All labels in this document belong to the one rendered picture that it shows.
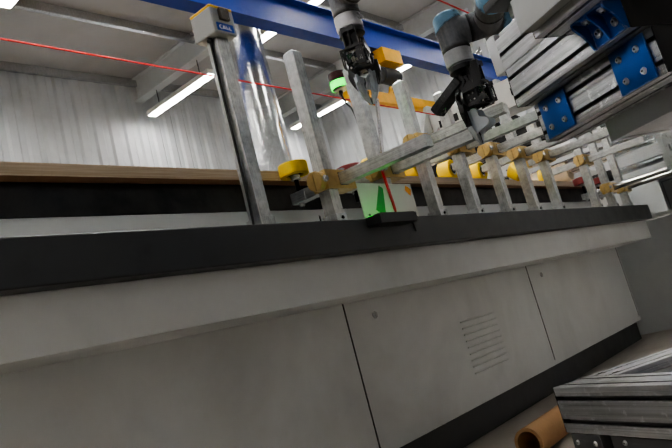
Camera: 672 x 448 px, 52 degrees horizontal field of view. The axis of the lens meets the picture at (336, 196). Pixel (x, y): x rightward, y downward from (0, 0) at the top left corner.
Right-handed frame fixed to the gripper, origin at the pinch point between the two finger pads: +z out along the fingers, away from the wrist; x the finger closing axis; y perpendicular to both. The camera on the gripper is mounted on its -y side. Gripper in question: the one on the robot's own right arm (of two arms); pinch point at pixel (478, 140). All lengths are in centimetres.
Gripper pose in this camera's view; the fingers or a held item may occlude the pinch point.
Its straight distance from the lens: 181.1
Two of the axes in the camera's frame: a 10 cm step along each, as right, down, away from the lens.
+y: 7.4, -3.3, -5.9
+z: 2.6, 9.4, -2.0
